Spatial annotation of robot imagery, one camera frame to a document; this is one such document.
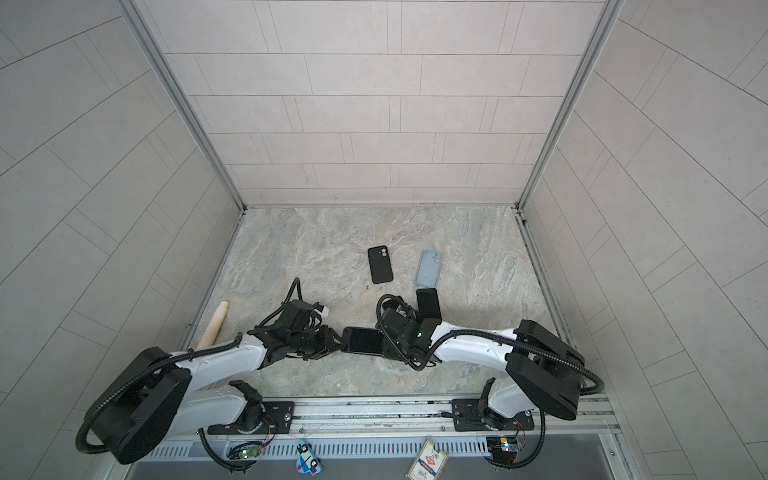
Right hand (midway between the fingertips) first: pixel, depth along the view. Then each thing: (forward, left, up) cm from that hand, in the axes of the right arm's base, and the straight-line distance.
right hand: (383, 357), depth 81 cm
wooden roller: (+9, +47, +5) cm, 49 cm away
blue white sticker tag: (-22, +17, +3) cm, 28 cm away
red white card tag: (-23, -9, +1) cm, 25 cm away
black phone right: (+14, -14, +2) cm, 20 cm away
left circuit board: (-19, +29, +4) cm, 35 cm away
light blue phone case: (+28, -17, 0) cm, 33 cm away
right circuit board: (-21, -28, -1) cm, 35 cm away
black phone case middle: (+29, 0, +1) cm, 29 cm away
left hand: (+4, +9, +1) cm, 10 cm away
